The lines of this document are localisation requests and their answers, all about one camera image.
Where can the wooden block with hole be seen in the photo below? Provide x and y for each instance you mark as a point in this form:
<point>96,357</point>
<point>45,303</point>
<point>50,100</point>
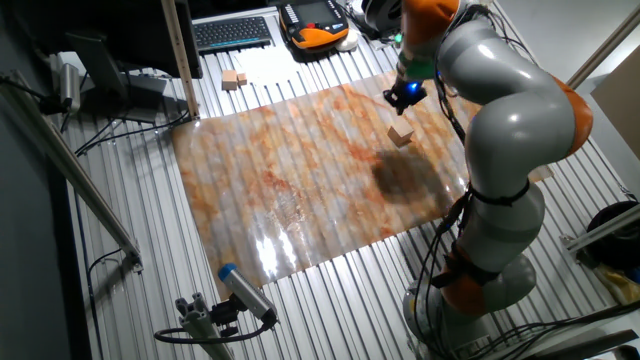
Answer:
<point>400,135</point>

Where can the small plain wooden block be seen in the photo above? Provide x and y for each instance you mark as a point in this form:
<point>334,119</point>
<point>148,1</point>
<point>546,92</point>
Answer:
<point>242,78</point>

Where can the large plain wooden block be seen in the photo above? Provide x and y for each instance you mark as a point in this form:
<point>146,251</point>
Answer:
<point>229,79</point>

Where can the silver camera with blue cap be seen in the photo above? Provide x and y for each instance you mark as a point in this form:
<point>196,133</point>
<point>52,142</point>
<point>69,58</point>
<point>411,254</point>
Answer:
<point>245,292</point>

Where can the aluminium profile with bracket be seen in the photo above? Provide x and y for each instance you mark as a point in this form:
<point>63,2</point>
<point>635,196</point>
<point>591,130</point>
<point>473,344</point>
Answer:
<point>600,232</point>

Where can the dark monitor stand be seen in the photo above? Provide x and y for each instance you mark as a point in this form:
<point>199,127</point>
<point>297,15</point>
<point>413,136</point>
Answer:
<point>115,87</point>

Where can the short aluminium profile mount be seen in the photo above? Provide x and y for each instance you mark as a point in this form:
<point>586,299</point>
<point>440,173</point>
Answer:
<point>200,325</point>

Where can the long diagonal aluminium bar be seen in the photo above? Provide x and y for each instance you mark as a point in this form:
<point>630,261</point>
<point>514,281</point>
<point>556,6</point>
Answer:
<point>75,170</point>

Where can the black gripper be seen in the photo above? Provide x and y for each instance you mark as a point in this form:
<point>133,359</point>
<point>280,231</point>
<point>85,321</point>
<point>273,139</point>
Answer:
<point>407,92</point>

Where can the silver cylindrical camera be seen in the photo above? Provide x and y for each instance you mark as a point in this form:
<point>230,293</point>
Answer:
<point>70,85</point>

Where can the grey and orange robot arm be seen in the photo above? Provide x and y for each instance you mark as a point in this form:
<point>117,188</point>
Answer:
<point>515,130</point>

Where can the yellow plastic bag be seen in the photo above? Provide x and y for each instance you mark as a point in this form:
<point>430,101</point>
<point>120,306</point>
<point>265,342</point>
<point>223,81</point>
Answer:
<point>620,282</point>

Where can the black bag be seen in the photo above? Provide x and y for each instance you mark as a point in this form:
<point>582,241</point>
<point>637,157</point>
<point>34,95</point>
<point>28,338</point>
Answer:
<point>612,225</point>

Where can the white paper towel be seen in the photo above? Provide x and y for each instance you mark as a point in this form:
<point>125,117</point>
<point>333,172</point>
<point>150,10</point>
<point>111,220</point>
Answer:
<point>272,65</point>

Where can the orange marble pattern mat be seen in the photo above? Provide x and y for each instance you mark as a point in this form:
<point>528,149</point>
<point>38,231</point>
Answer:
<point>300,190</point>

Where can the black computer monitor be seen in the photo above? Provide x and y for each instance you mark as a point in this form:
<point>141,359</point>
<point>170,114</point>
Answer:
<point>100,25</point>

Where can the brown cardboard sheet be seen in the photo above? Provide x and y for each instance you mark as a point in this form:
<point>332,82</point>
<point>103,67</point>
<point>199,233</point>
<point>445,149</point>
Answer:
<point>620,100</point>

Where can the orange and black teach pendant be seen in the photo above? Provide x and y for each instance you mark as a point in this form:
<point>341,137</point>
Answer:
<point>312,25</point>

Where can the thin diagonal aluminium strut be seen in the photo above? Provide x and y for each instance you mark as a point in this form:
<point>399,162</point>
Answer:
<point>600,50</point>

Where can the upright aluminium frame post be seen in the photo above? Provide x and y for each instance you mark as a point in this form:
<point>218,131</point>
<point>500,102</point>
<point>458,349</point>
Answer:
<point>180,55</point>

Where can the black computer keyboard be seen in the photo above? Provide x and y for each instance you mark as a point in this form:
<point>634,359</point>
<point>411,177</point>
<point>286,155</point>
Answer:
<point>230,32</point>

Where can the black camera bracket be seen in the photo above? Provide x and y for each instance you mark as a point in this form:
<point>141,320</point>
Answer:
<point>226,315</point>

